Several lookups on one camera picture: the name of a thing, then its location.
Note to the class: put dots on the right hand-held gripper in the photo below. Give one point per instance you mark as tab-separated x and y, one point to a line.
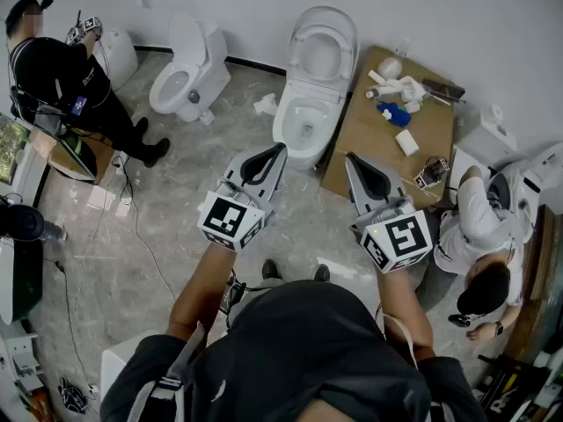
402	235

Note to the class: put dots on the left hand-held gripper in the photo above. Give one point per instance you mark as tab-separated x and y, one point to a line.
228	220

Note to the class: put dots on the white toilet bowl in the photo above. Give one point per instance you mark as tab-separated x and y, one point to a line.
303	145

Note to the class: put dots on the white toilet seat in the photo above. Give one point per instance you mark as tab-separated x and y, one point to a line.
299	55

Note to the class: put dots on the person's right forearm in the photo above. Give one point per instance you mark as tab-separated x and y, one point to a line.
402	306

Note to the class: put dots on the person's left forearm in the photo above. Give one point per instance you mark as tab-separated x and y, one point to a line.
200	284

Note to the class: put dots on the white two-piece toilet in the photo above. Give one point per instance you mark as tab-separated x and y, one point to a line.
206	55

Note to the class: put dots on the white toilet lid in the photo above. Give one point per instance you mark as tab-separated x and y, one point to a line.
325	15

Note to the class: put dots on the brown cardboard sheet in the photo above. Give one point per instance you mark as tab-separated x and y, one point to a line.
369	147

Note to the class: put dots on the spare hand-held gripper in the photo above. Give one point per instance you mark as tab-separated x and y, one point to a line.
432	172

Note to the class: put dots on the crumpled white tissue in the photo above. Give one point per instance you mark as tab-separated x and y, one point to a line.
265	104

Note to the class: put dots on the blue glove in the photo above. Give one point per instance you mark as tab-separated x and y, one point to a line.
396	112

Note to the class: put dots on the person's left shoe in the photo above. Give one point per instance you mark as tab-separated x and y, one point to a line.
271	270

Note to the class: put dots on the person's shoe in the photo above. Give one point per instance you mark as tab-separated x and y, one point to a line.
322	273
271	270

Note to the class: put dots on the person's right shoe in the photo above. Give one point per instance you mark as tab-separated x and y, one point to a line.
322	273

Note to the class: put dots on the white plastic pipe fittings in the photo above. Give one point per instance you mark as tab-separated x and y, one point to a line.
391	87

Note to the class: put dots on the black flat tray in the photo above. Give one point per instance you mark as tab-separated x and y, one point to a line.
444	88

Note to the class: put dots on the white crumpled plastic bag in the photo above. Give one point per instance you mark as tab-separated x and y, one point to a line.
390	66

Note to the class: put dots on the white power strip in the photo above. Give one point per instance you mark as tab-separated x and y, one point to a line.
121	165

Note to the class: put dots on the person's dark clothing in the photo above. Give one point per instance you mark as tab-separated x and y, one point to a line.
303	350

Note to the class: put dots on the glass panel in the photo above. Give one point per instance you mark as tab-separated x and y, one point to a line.
77	156

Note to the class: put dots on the wooden board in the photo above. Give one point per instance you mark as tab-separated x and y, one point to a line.
538	279

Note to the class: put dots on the white box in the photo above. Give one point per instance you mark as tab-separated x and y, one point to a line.
119	363

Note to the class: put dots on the monitor screen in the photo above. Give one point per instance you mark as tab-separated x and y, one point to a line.
11	147

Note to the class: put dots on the black round camera device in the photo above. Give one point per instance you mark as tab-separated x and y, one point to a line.
22	221

